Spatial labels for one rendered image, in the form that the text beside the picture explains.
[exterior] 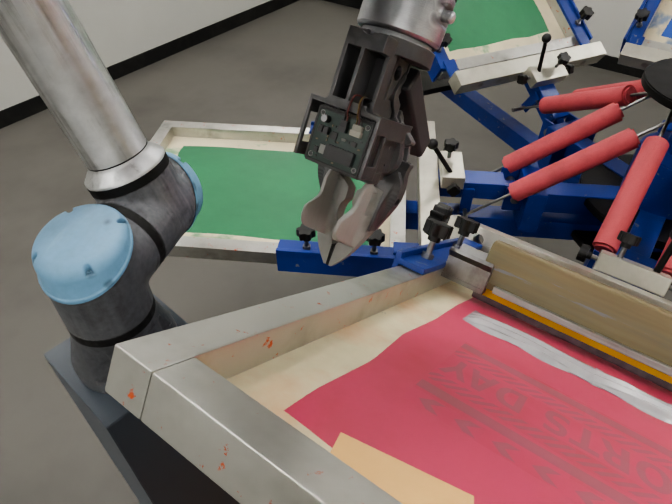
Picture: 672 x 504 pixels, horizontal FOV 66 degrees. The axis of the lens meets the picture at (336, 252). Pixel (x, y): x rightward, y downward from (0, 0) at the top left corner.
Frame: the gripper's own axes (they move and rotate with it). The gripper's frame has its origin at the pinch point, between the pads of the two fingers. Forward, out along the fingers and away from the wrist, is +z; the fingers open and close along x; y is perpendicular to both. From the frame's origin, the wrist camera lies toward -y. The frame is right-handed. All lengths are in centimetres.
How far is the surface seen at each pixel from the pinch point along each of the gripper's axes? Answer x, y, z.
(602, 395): 28.6, -24.6, 9.0
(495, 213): -8, -103, 1
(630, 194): 21, -81, -15
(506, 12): -39, -145, -59
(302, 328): 1.7, 4.9, 6.7
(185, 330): -1.4, 17.2, 5.5
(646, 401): 33.3, -27.8, 8.2
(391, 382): 10.4, 0.7, 9.0
